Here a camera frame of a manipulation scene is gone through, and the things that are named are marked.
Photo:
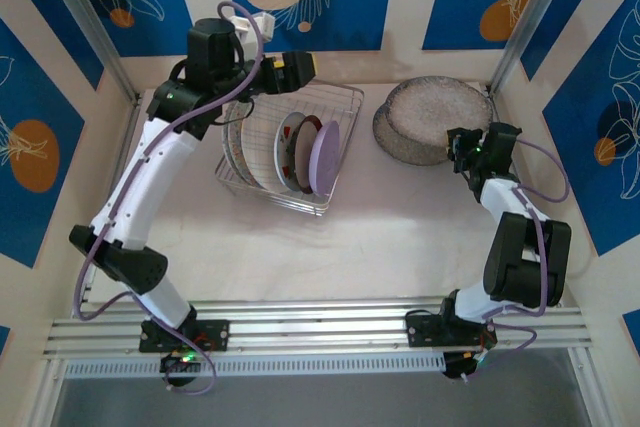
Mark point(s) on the white blue grid plate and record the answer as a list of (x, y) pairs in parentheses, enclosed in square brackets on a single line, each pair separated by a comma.
[(260, 147)]

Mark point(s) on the aluminium base rail bed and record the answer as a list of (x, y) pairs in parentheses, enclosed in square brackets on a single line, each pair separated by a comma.
[(320, 327)]

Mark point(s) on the purple plate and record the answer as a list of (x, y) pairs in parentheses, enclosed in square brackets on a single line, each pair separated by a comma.
[(325, 159)]

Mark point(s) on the large speckled stoneware plate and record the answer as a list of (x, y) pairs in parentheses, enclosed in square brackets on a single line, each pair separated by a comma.
[(435, 107), (387, 139)]

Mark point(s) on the watermelon print plate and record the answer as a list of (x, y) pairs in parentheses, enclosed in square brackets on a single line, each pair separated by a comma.
[(283, 147)]

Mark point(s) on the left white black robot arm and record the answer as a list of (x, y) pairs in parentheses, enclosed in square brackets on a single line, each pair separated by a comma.
[(135, 187)]

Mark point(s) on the aluminium frame post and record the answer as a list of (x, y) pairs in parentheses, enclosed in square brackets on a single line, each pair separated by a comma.
[(85, 12), (537, 7)]

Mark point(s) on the black brown rimmed plate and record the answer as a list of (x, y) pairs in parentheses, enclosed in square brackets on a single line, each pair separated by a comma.
[(302, 147)]

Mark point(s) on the small controller board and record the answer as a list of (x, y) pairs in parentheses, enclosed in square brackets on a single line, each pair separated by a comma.
[(457, 364), (180, 362)]

